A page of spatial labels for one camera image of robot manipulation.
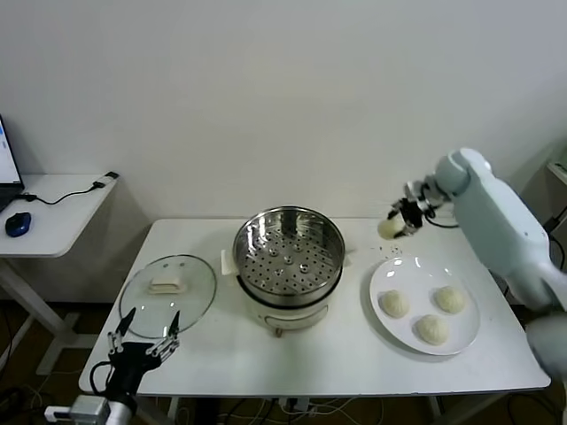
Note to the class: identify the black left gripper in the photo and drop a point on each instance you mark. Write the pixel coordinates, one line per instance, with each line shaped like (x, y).
(130, 358)

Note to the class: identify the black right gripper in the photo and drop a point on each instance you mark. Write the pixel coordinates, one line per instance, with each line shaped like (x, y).
(416, 211)

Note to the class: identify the white steamed baozi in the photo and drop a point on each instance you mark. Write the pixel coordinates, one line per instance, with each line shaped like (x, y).
(394, 304)
(387, 229)
(431, 329)
(451, 299)

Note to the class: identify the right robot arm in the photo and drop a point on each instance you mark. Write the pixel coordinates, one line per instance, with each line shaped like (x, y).
(496, 212)

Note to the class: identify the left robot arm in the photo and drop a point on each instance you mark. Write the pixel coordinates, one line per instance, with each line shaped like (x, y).
(121, 411)

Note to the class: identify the steel steamer basket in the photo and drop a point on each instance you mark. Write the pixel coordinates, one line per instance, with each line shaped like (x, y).
(288, 261)

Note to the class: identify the dark crumbs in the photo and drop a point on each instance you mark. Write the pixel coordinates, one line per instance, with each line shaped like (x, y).
(395, 251)

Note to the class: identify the white round plate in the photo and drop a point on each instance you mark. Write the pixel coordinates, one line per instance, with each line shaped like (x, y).
(421, 279)

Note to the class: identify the white side desk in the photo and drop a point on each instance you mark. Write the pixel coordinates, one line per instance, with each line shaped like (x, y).
(57, 230)

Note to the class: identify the white electric cooker base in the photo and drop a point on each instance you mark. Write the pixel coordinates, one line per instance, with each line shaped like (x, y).
(288, 319)

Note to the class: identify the white power strip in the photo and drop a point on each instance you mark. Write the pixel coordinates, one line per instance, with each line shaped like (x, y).
(290, 404)

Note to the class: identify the white shelf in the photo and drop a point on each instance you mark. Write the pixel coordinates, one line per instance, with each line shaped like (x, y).
(559, 172)

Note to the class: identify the blue computer mouse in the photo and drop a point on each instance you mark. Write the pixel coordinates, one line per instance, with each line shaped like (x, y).
(18, 222)

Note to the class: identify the black laptop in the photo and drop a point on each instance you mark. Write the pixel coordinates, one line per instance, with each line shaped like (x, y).
(6, 155)

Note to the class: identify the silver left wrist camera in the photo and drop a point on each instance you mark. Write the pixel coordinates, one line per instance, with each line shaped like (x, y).
(86, 407)

